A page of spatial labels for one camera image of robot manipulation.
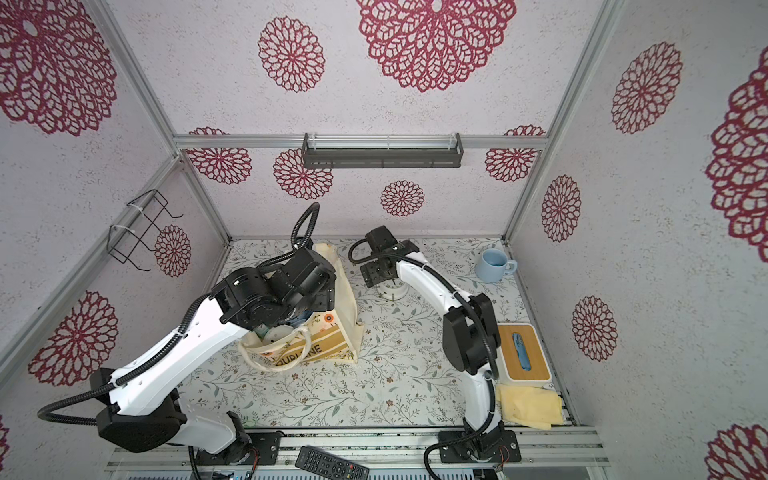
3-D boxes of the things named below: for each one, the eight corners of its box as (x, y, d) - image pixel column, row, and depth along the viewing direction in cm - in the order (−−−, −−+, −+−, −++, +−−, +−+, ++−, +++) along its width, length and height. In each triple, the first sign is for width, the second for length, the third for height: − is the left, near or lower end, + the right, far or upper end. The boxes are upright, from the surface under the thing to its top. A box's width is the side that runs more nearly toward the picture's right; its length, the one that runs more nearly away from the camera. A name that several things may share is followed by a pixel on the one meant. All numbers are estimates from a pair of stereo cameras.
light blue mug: (485, 286, 108) (491, 273, 102) (469, 267, 114) (474, 253, 108) (510, 275, 111) (518, 262, 105) (493, 257, 117) (499, 244, 111)
